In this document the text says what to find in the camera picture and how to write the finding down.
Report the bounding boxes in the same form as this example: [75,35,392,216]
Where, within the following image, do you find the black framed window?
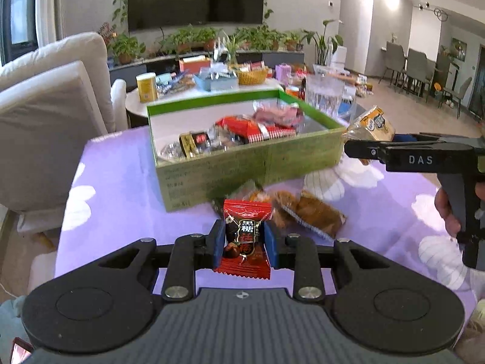
[0,0,43,68]

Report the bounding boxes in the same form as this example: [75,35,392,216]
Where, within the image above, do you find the purple floral tablecloth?
[54,124,485,313]

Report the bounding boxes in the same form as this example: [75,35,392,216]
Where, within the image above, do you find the brown cake packet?
[295,191,348,240]
[272,190,303,229]

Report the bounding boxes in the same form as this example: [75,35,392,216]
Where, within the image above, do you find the small potted plant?
[284,30,304,52]

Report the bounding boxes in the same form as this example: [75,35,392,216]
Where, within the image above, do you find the yellow wicker basket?
[234,66,269,86]

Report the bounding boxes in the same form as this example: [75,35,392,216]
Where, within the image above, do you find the dark television cabinet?
[109,49,306,85]

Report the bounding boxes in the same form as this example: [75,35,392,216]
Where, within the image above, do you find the black wall television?
[126,0,265,33]

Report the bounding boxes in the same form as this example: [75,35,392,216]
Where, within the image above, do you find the orange tissue box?
[178,56,212,72]

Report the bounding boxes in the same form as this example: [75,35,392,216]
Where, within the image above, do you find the red candy packet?
[213,199,274,280]

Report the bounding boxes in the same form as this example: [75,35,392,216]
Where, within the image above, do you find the person's right hand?
[433,187,462,236]

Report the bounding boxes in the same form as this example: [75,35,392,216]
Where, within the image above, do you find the red flower arrangement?
[96,22,119,45]

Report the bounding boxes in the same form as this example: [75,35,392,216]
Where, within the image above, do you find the yellow canister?
[135,72,159,103]

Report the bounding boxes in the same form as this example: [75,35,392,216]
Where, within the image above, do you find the grey dining chair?
[443,76,473,121]
[403,48,437,98]
[378,41,407,85]

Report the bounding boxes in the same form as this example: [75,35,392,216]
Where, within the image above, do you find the beige sofa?
[0,32,128,233]

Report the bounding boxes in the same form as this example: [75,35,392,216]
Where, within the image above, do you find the spider plant in vase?
[219,33,244,66]

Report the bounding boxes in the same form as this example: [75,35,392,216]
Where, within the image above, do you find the tall leafy potted plant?
[302,19,344,66]

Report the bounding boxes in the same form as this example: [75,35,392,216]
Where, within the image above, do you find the green cardboard box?
[146,88,348,214]

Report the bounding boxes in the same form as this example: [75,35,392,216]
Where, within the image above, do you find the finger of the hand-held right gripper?
[343,140,395,162]

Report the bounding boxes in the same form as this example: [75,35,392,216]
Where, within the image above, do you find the framed wall picture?
[450,37,468,61]

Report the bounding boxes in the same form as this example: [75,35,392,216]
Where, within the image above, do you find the black gold snack packet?
[179,131,212,157]

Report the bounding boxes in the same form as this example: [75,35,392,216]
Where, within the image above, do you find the yellow cracker packet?
[342,105,397,166]

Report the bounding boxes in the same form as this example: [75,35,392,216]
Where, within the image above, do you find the green potted plant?
[231,25,289,51]
[109,33,147,66]
[159,26,221,55]

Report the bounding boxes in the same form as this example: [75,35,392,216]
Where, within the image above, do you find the blue plastic basket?
[193,69,241,92]

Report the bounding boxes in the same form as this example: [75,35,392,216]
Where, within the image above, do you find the clear plastic snack packet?
[160,142,187,161]

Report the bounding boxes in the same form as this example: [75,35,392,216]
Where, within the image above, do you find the beige curtain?
[35,0,66,52]

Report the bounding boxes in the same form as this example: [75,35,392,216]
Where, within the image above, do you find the pink white snack packet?
[252,102,304,128]

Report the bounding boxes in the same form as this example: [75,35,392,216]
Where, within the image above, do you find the black silver snack packet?
[209,126,248,153]

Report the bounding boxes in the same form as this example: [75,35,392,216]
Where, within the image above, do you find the person's teal clothing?
[0,295,28,364]

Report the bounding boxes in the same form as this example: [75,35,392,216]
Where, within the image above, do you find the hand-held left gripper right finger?
[263,221,392,301]

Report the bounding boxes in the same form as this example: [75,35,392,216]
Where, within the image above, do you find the white air purifier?
[331,45,350,71]

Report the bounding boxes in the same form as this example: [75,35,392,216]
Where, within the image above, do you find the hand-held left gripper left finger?
[96,219,228,300]

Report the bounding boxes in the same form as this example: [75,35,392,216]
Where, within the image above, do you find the red snack packet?
[215,115,297,145]

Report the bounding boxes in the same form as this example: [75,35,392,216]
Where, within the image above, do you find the red cased phone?
[9,336,34,364]

